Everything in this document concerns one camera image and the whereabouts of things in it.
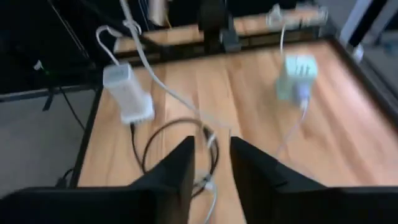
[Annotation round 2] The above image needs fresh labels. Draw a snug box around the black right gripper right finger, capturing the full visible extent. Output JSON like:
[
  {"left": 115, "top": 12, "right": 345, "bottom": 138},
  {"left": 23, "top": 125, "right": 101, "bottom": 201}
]
[{"left": 229, "top": 136, "right": 398, "bottom": 224}]

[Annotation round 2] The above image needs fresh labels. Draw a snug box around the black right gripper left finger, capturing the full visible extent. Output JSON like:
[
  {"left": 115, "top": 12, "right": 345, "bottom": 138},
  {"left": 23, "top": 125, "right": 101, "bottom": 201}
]
[{"left": 0, "top": 135, "right": 196, "bottom": 224}]

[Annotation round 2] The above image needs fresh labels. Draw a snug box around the long black USB cable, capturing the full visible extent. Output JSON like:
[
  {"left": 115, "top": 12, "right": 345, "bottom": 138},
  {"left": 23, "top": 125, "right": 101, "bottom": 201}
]
[{"left": 129, "top": 117, "right": 220, "bottom": 198}]

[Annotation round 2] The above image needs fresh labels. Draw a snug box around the white charger adapter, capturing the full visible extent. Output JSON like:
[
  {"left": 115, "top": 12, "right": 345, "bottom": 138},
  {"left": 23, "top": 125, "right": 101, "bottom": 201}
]
[{"left": 102, "top": 62, "right": 155, "bottom": 125}]

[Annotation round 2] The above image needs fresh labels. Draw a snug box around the mint cube power strip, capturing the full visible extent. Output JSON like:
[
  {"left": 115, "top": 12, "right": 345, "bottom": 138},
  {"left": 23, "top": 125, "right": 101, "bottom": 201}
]
[{"left": 275, "top": 54, "right": 318, "bottom": 103}]

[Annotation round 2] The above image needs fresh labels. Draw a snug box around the black curtain partition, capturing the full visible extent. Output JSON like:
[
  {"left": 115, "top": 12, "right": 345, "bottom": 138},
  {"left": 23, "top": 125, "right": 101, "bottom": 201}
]
[{"left": 0, "top": 0, "right": 200, "bottom": 91}]

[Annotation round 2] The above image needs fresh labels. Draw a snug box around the white tower power cord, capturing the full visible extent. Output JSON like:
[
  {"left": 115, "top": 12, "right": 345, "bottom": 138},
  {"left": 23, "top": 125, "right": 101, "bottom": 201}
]
[{"left": 95, "top": 24, "right": 122, "bottom": 67}]

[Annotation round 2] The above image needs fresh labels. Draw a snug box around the white cube power cord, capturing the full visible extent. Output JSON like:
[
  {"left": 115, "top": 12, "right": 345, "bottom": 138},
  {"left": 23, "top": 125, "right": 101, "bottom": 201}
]
[{"left": 266, "top": 2, "right": 329, "bottom": 58}]

